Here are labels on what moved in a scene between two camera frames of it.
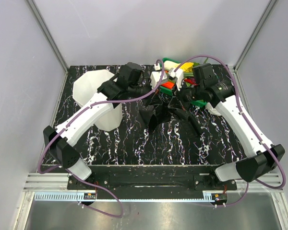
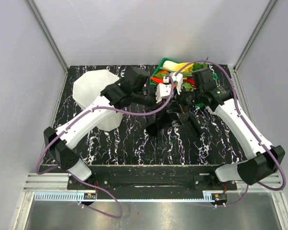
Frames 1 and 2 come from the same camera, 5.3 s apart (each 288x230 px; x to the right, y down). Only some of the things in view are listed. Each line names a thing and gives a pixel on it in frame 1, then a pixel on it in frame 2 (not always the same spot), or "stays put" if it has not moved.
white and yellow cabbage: [187, 67] stays put
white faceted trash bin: [85, 89] stays put
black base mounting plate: [146, 182] stays put
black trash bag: [158, 112] to [164, 117]
